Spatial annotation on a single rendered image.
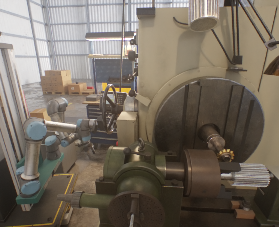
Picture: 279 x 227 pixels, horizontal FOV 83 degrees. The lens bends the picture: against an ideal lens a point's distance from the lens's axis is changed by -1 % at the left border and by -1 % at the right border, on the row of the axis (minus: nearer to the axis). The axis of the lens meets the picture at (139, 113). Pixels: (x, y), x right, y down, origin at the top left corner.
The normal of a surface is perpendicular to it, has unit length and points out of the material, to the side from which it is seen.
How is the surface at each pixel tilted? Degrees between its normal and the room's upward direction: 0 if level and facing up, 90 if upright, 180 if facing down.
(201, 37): 90
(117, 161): 39
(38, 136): 84
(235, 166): 35
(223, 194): 65
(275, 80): 90
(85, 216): 0
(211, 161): 28
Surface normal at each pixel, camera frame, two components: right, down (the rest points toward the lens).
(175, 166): -0.04, -0.71
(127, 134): -0.09, 0.32
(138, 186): 0.00, -0.55
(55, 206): 0.00, -0.95
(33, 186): 0.66, 0.36
